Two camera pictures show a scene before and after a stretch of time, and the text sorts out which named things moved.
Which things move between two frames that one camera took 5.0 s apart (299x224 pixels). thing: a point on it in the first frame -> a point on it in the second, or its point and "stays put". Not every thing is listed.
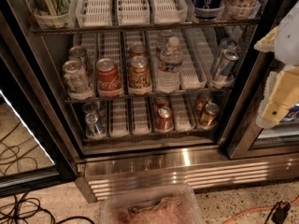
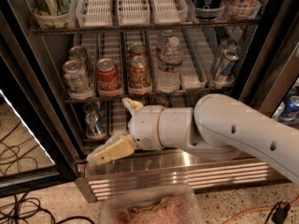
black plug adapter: [279, 212] stays put
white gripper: [289, 42] -> [145, 128]
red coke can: [108, 80] stays put
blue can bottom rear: [92, 107] stays put
